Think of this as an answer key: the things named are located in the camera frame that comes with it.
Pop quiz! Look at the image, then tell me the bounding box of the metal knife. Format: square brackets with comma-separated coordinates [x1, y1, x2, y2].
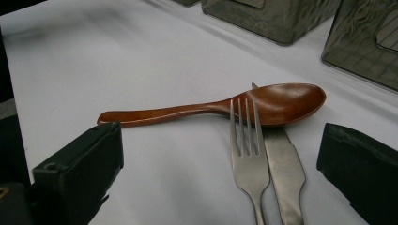
[251, 82, 307, 225]

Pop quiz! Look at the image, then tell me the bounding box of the brown wooden spoon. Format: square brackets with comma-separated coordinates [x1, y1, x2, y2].
[96, 82, 328, 128]

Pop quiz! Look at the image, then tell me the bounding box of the metal fork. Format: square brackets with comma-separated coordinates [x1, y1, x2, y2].
[228, 97, 271, 225]

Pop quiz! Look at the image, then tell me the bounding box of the white table cloth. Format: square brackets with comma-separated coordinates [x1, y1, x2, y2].
[0, 0, 398, 225]

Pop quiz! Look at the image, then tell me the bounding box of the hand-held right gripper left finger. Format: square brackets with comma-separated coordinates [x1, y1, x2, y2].
[32, 121, 125, 225]

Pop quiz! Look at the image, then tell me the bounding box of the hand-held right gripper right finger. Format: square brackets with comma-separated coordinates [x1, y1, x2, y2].
[315, 122, 398, 225]

